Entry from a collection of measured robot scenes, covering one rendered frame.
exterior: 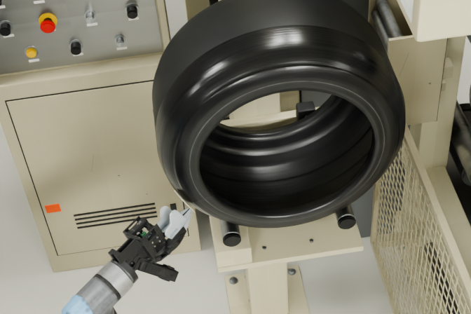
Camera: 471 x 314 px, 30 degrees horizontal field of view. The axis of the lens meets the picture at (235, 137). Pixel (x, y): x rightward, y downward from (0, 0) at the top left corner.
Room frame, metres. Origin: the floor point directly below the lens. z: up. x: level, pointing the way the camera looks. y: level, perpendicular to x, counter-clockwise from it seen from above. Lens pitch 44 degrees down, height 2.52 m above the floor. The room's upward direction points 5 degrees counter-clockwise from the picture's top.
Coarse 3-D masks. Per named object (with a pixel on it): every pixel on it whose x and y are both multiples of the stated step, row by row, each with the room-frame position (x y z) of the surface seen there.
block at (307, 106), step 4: (296, 104) 1.67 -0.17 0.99; (300, 104) 1.67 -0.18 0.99; (304, 104) 1.67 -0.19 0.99; (308, 104) 1.67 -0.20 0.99; (312, 104) 1.66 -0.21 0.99; (296, 108) 1.66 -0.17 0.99; (300, 108) 1.66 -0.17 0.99; (304, 108) 1.65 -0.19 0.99; (308, 108) 1.65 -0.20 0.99; (312, 108) 1.65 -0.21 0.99; (296, 112) 1.66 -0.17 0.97; (300, 112) 1.64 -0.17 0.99; (304, 112) 1.64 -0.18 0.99; (308, 112) 1.64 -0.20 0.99; (296, 116) 1.66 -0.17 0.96; (300, 116) 1.64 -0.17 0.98; (304, 116) 1.64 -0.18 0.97
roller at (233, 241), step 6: (222, 222) 1.36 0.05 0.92; (228, 222) 1.35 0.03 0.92; (222, 228) 1.34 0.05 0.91; (228, 228) 1.33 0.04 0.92; (234, 228) 1.33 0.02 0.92; (222, 234) 1.33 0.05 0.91; (228, 234) 1.32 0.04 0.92; (234, 234) 1.32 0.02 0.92; (228, 240) 1.31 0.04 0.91; (234, 240) 1.31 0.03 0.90; (240, 240) 1.32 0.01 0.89; (228, 246) 1.31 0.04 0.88
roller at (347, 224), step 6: (342, 210) 1.36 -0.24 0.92; (348, 210) 1.36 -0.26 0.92; (336, 216) 1.35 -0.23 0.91; (342, 216) 1.34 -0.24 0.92; (348, 216) 1.34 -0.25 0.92; (354, 216) 1.34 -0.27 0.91; (342, 222) 1.33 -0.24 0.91; (348, 222) 1.33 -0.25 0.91; (354, 222) 1.33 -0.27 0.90; (342, 228) 1.33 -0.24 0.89; (348, 228) 1.33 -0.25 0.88
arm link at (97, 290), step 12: (96, 276) 1.13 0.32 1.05; (84, 288) 1.11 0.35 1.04; (96, 288) 1.10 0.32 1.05; (108, 288) 1.10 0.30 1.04; (72, 300) 1.08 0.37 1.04; (84, 300) 1.08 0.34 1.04; (96, 300) 1.08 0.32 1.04; (108, 300) 1.08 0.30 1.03; (72, 312) 1.05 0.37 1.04; (84, 312) 1.05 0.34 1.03; (96, 312) 1.06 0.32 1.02; (108, 312) 1.07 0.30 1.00
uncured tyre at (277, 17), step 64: (256, 0) 1.51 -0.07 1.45; (320, 0) 1.52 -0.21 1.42; (192, 64) 1.39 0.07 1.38; (256, 64) 1.33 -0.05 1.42; (320, 64) 1.33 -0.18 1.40; (384, 64) 1.39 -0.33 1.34; (192, 128) 1.30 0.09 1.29; (320, 128) 1.58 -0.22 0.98; (384, 128) 1.33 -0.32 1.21; (192, 192) 1.30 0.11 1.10; (256, 192) 1.45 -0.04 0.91; (320, 192) 1.42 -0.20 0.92
